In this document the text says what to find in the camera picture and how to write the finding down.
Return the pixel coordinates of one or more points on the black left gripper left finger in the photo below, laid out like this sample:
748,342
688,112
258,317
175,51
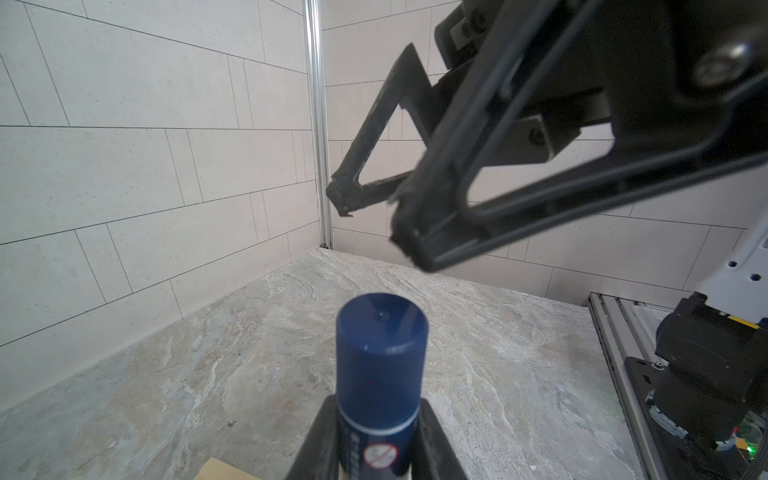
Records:
318,457

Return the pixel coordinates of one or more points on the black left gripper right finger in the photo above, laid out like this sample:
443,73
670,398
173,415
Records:
433,455

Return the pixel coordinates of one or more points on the yellow paper envelope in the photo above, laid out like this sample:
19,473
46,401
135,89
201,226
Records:
215,469

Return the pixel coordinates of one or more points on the blue glue stick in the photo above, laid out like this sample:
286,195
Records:
381,342

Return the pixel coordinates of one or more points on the aluminium corner post left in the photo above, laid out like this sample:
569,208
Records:
318,108

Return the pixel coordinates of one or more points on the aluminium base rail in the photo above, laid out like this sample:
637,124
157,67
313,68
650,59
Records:
627,333

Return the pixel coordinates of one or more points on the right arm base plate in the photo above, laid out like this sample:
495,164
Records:
678,432

